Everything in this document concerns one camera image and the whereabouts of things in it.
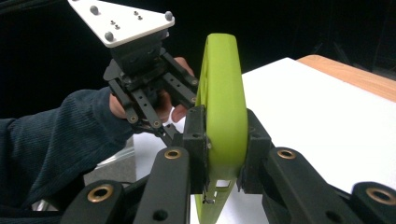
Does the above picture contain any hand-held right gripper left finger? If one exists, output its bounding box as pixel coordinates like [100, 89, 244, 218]
[182, 105, 209, 194]

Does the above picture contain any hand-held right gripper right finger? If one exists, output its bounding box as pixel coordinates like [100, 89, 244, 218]
[236, 108, 275, 194]

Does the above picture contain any white table mat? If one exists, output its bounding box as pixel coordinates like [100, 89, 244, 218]
[134, 57, 396, 224]

